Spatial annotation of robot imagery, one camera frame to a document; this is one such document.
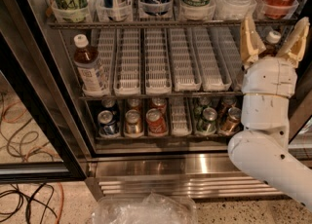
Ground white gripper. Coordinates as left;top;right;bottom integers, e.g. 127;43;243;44
240;17;310;98

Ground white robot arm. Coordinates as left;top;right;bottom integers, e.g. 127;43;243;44
228;16;312;210

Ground bronze can front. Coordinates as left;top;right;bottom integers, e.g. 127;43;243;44
219;107;242;135

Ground green can front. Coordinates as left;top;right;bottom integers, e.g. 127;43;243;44
196;107;217;134

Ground red can front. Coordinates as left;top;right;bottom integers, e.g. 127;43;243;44
146;108;167;134

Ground stainless steel fridge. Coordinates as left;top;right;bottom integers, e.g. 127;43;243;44
0;0;311;199

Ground gold can front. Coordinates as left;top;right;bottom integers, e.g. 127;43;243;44
125;110;142;134

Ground blue pepsi can front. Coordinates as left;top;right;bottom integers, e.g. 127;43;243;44
97;110;119;136

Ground right tea bottle white cap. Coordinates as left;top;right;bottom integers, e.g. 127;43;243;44
259;30;281;57

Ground tea bottle white cap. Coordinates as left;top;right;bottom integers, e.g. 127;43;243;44
74;34;108;97
259;30;281;57

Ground left tea bottle white cap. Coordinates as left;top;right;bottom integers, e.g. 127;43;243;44
74;34;108;97

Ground clear plastic bin with bag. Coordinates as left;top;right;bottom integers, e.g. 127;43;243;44
92;193;198;224

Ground orange floor cable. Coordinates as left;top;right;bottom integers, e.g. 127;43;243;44
54;182;65;224

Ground black floor cables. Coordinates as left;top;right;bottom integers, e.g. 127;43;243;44
0;182;59;224

